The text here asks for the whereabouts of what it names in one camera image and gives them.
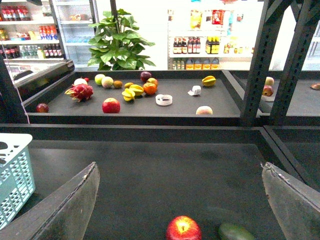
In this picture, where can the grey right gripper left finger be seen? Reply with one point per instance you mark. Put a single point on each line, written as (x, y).
(62, 215)

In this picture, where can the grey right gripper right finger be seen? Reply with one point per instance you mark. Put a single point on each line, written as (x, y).
(295, 205)

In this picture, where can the light blue plastic basket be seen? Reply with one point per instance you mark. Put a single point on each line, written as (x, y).
(16, 175)

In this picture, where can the dark green avocado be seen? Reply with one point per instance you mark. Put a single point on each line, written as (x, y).
(228, 231)

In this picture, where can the small dark red apple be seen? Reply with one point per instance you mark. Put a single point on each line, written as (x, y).
(42, 108)

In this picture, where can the red apple near front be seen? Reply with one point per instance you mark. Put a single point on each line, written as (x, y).
(183, 228)

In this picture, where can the red apple right tray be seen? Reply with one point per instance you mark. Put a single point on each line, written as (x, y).
(267, 91)

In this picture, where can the red apple on shelf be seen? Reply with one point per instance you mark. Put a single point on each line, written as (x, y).
(111, 106)

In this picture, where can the black fruit display tray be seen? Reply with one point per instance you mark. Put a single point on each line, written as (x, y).
(225, 98)

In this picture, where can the pink dragon fruit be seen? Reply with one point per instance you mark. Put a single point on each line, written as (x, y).
(80, 92)

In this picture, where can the pale apple right tray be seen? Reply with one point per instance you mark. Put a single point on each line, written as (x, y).
(269, 81)

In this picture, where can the pale peach front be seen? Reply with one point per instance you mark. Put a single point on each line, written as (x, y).
(204, 110)

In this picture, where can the white pink peach rear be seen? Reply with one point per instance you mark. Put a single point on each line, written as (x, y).
(80, 81)

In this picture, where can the yellow star fruit front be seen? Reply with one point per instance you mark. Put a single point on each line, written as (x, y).
(128, 95)

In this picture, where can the yellow star fruit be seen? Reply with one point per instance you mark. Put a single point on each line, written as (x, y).
(137, 89)
(209, 81)
(128, 95)

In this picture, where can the pale green peach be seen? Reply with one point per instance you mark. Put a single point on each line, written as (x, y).
(107, 82)

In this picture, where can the green apple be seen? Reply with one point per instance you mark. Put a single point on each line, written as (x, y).
(98, 79)

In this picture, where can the brown kiwi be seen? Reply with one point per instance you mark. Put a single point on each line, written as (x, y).
(118, 84)

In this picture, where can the small yellow brown fruit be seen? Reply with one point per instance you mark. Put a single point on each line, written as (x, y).
(127, 85)

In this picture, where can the yellow star fruit rear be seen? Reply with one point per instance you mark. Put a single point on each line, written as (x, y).
(137, 89)

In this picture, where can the orange tangerine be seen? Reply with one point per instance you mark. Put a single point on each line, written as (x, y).
(150, 88)

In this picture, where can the yellow star fruit right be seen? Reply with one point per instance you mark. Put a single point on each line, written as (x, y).
(209, 81)

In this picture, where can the white foam net sleeve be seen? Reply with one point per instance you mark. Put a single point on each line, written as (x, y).
(195, 90)

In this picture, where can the yellow red small apple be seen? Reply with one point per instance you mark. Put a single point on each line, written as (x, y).
(153, 81)

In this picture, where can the dark purple plum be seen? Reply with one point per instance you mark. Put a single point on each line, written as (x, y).
(145, 75)

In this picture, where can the green potted plant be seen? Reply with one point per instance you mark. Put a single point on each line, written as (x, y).
(117, 45)

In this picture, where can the white grocery shelf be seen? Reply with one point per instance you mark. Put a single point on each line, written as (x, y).
(212, 34)

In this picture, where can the black shelf post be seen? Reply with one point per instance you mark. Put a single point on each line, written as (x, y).
(306, 15)

